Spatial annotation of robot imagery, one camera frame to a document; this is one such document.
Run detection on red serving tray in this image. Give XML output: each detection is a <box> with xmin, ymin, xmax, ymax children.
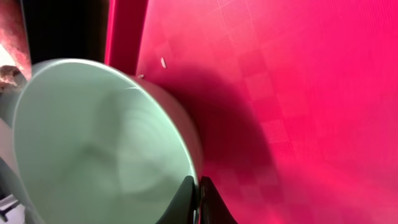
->
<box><xmin>105</xmin><ymin>0</ymin><xmax>397</xmax><ymax>223</ymax></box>

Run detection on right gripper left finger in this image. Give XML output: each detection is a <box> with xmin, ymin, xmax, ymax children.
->
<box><xmin>156</xmin><ymin>175</ymin><xmax>197</xmax><ymax>224</ymax></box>

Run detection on orange carrot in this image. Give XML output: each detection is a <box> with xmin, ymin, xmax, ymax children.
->
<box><xmin>1</xmin><ymin>0</ymin><xmax>32</xmax><ymax>80</ymax></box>

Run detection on mint green bowl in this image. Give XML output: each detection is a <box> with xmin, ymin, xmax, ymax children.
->
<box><xmin>12</xmin><ymin>59</ymin><xmax>203</xmax><ymax>223</ymax></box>

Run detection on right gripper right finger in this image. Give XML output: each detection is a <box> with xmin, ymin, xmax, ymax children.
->
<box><xmin>200</xmin><ymin>176</ymin><xmax>238</xmax><ymax>224</ymax></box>

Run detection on brown food scrap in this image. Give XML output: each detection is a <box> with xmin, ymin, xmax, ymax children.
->
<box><xmin>1</xmin><ymin>65</ymin><xmax>24</xmax><ymax>89</ymax></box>

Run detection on black plastic tray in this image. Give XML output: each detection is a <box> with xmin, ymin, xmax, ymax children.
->
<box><xmin>21</xmin><ymin>0</ymin><xmax>110</xmax><ymax>64</ymax></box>

